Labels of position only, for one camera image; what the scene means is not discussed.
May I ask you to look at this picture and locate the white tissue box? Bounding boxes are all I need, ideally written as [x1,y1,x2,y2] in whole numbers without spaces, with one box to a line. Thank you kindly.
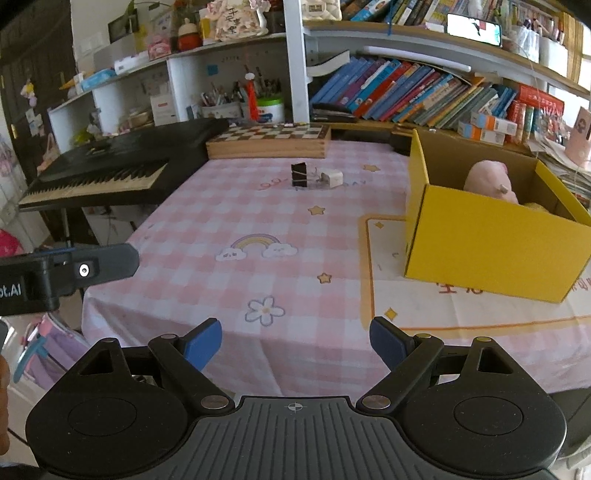
[114,52,150,75]

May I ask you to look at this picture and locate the pink floral decorative plaque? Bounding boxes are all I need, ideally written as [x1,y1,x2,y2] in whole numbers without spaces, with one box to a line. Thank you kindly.
[202,0,270,45]

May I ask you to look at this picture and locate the long row of leaning books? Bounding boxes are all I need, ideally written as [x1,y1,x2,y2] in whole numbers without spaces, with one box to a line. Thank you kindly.
[310,55,567,145]

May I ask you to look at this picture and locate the blue tissue pack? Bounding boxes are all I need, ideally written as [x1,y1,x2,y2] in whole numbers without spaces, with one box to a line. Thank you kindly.
[80,69,117,91]

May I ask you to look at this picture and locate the white box red label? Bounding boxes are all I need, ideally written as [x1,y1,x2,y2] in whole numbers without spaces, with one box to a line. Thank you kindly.
[151,94,177,127]

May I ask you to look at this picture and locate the wooden chessboard box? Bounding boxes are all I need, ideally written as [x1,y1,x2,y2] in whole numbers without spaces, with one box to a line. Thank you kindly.
[205,123,332,160]

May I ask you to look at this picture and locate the yellow cardboard box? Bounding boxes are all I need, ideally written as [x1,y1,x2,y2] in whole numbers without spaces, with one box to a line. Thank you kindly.
[403,128,591,304]

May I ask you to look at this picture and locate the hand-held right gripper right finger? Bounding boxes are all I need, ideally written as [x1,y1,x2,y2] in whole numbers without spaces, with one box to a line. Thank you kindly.
[355,316,519,415]

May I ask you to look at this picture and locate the stack of newspapers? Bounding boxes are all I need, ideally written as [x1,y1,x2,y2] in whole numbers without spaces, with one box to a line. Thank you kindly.
[526,136,591,205]

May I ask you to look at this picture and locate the white storage containers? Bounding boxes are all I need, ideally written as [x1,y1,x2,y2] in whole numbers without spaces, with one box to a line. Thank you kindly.
[510,25,570,77]

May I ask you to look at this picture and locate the white jar green lid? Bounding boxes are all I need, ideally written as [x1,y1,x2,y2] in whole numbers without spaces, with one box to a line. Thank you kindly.
[256,96,286,123]

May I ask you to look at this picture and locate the white orange-bordered desk mat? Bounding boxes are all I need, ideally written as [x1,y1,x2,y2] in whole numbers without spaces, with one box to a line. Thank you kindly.
[359,214,591,334]

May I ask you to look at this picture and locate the black electronic keyboard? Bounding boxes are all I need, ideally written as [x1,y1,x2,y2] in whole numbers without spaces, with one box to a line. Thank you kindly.
[17,117,230,213]

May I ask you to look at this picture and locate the white rolled paper tube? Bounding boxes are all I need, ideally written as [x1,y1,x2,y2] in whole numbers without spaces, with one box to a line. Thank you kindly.
[362,45,472,73]

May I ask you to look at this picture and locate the pen holder with pens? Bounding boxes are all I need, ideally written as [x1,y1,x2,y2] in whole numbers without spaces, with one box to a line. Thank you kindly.
[199,80,243,120]

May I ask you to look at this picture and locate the pink checked tablecloth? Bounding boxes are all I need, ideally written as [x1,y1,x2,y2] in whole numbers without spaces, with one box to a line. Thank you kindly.
[82,140,591,398]

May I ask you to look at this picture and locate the pink small box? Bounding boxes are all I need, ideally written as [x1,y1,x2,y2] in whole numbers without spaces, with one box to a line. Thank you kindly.
[147,39,173,61]

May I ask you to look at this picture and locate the red white marker toy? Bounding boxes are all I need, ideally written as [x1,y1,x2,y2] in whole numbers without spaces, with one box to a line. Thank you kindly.
[244,71,260,120]

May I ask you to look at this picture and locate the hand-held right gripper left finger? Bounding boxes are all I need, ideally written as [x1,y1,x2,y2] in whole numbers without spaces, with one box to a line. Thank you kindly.
[75,318,237,415]

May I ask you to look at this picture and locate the cream quilted bag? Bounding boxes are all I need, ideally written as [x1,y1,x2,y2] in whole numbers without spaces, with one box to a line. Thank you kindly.
[302,0,343,22]

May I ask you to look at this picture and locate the row of books under ceiling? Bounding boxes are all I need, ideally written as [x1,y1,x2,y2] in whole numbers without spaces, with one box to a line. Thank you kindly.
[342,0,579,38]

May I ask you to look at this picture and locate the pink purple bag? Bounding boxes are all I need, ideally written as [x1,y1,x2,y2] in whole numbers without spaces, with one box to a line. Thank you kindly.
[27,313,91,389]

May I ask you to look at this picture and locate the white shelf unit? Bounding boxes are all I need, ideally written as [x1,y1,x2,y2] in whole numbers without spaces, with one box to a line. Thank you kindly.
[48,0,310,140]

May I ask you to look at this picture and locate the black keyboard stand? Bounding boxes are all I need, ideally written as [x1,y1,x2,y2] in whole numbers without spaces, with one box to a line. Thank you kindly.
[59,207,139,246]

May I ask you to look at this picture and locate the pink plush toy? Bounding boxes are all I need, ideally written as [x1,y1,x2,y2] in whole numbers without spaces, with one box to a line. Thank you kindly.
[463,160,520,205]

